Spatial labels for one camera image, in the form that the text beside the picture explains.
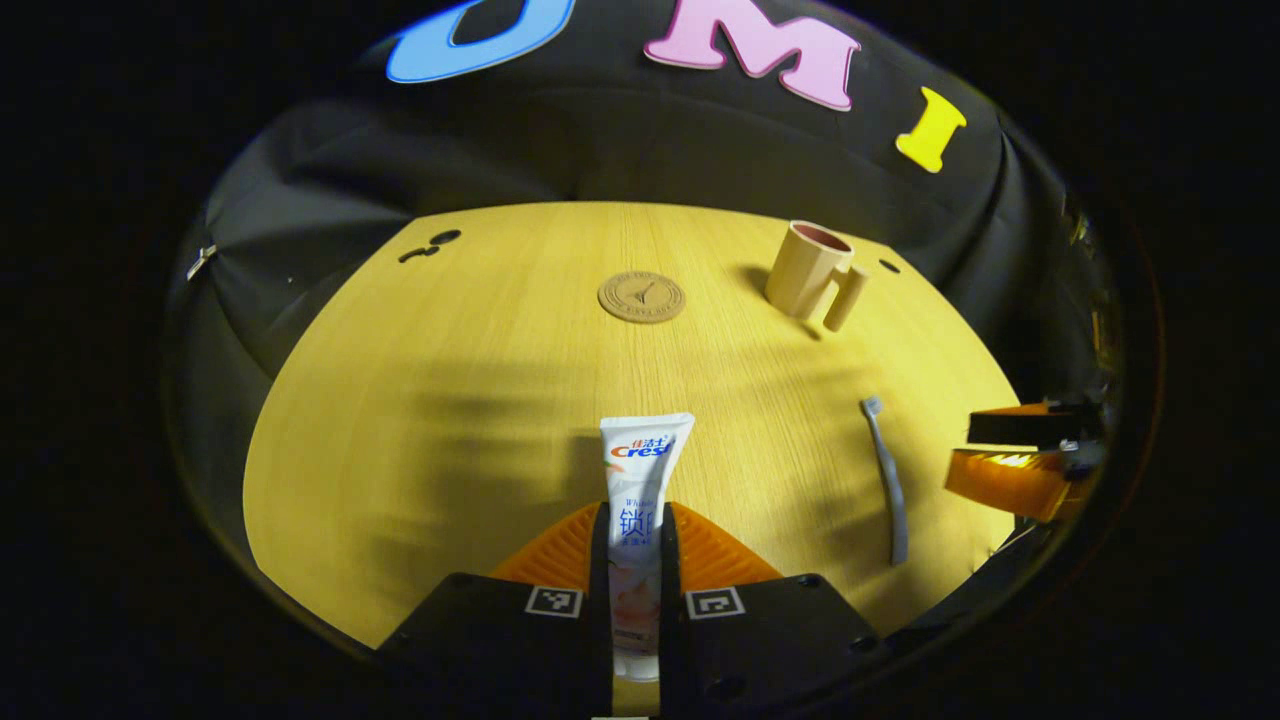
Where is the white toothpaste tube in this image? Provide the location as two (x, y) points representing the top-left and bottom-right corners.
(600, 412), (696, 683)

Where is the black backdrop cloth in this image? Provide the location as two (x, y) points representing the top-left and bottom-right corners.
(165, 0), (1126, 641)

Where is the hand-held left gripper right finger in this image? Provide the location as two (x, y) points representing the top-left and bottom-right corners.
(660, 500), (886, 716)

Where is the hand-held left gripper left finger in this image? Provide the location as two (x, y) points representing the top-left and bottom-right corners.
(375, 500), (613, 720)

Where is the beige cup with handle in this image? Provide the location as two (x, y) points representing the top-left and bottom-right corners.
(765, 220), (871, 333)

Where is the white grey toothbrush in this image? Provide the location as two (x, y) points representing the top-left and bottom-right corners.
(860, 396), (909, 567)

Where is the round brown coaster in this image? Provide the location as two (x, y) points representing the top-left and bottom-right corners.
(598, 271), (687, 324)

